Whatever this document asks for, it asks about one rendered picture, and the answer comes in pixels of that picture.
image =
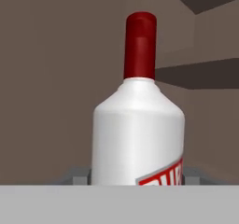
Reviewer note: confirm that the white liquor bottle red cap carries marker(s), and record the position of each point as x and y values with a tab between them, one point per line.
137	131

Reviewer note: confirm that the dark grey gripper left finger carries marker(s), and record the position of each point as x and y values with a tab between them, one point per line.
79	177

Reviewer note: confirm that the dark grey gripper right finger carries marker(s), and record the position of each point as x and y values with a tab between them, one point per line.
192	177

